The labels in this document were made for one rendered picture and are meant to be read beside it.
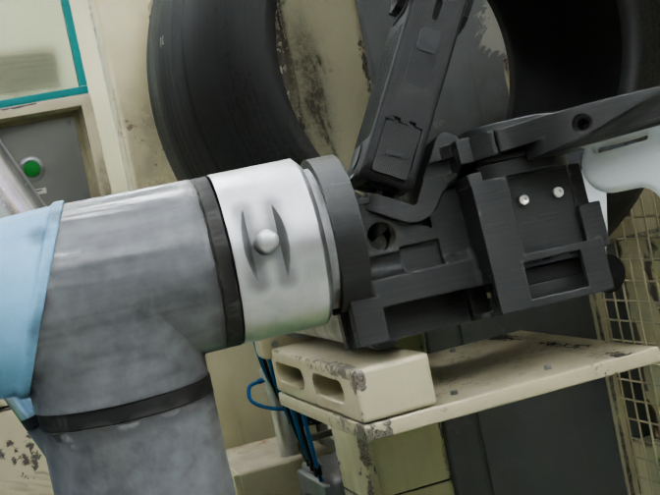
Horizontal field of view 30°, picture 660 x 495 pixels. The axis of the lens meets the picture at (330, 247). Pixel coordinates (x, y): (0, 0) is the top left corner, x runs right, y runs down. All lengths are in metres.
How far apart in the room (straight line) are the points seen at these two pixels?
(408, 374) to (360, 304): 0.82
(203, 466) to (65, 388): 0.07
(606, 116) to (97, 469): 0.25
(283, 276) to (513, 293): 0.10
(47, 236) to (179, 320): 0.06
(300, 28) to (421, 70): 1.18
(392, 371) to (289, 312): 0.82
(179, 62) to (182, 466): 0.84
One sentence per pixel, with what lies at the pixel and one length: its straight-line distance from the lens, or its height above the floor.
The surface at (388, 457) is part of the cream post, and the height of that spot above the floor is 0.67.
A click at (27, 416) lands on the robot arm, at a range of 0.65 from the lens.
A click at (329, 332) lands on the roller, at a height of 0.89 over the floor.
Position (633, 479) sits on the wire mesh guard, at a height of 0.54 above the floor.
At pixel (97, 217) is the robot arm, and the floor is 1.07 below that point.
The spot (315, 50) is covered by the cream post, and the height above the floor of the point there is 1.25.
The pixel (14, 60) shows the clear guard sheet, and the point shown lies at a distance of 1.90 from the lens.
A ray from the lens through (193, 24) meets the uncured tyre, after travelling 1.29.
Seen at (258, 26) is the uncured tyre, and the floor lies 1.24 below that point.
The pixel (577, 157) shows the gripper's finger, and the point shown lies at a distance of 0.62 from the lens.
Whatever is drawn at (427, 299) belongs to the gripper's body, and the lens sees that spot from 0.55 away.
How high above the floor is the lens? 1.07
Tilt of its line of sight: 3 degrees down
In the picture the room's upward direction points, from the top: 12 degrees counter-clockwise
